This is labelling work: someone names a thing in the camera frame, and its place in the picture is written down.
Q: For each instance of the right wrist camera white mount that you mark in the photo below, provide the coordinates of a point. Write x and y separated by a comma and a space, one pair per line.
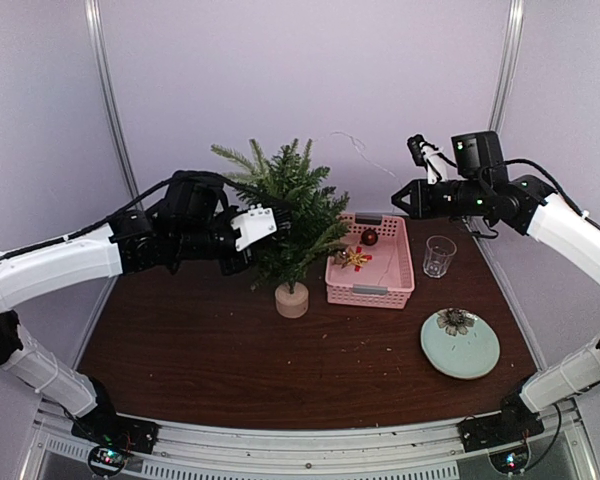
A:
431, 158

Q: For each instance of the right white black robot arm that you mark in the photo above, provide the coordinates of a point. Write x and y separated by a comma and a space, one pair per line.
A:
475, 183

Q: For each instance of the pink plastic basket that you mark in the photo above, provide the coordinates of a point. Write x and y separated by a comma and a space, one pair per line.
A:
388, 280

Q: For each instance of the right green circuit board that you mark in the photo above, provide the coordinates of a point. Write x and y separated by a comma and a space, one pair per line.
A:
510, 462

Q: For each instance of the small green christmas tree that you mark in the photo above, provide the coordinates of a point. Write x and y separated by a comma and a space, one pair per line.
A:
314, 209

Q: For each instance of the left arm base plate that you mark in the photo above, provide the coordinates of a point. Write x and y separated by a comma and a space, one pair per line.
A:
120, 433

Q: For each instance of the round wooden tree base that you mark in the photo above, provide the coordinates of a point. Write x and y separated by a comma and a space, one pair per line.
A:
292, 303

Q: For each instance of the dark red bauble ornament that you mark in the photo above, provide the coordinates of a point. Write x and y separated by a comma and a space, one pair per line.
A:
369, 237

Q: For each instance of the pale green flower plate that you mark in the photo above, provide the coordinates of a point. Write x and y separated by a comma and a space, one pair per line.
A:
459, 344

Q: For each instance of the clear drinking glass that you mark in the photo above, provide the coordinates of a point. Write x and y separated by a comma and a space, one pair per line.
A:
439, 254

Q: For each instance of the left green circuit board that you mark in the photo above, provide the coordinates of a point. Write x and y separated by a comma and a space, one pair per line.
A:
104, 461

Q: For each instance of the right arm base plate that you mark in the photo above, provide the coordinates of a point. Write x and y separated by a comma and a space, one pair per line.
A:
504, 427

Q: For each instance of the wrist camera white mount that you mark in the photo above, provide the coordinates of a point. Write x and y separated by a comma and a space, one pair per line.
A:
431, 158
252, 226

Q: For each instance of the front aluminium rail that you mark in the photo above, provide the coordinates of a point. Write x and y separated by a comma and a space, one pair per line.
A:
431, 450

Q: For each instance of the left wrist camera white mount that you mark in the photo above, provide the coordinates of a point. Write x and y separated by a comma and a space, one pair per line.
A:
252, 226

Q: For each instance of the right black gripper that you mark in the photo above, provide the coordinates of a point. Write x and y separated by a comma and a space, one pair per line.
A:
420, 209

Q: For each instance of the aluminium frame post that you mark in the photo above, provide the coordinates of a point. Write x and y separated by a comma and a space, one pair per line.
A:
509, 59
112, 115

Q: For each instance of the gold star red ornament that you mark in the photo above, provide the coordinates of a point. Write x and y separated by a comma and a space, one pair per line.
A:
354, 258

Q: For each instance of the green circuit board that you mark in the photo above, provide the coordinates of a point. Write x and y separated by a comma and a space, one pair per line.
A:
104, 461
510, 462

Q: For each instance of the left aluminium frame post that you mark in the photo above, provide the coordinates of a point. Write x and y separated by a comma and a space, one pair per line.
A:
112, 115

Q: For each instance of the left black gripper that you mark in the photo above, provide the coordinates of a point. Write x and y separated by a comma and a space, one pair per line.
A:
233, 266

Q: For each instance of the right aluminium frame post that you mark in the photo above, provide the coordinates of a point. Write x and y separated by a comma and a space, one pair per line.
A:
509, 59

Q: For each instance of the thin wire string lights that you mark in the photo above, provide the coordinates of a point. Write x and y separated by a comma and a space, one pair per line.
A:
368, 185

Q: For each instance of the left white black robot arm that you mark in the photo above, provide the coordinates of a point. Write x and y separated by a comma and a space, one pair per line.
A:
185, 217

